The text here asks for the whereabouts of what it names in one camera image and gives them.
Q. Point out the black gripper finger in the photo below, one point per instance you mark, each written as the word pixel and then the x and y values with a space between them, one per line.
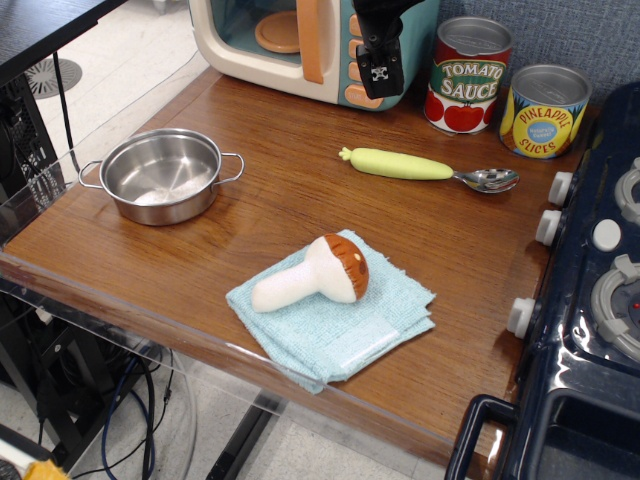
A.
pixel 381 69

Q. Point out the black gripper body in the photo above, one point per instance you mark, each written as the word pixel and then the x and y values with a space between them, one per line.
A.
pixel 380 22

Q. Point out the pineapple slices can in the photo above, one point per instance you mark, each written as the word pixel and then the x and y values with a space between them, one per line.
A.
pixel 544 110

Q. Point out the black desk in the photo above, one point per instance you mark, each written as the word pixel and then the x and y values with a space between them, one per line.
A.
pixel 33 30

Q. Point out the toy microwave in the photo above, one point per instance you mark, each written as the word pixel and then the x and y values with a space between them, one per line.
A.
pixel 305 48

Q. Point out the plush toy mushroom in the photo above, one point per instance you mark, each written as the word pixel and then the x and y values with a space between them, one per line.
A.
pixel 333 266

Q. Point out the black table leg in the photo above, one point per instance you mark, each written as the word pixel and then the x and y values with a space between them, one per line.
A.
pixel 245 437

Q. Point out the stainless steel pot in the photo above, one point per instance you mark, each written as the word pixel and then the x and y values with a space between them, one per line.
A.
pixel 164 176

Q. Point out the spoon with green handle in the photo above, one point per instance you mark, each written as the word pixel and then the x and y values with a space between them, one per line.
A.
pixel 408 167

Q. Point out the tomato sauce can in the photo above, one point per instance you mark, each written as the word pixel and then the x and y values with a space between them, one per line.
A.
pixel 469 64

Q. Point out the light blue folded cloth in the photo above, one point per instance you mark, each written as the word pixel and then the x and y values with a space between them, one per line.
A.
pixel 317 341

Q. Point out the dark blue toy stove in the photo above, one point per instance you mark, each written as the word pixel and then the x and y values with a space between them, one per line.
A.
pixel 576 414

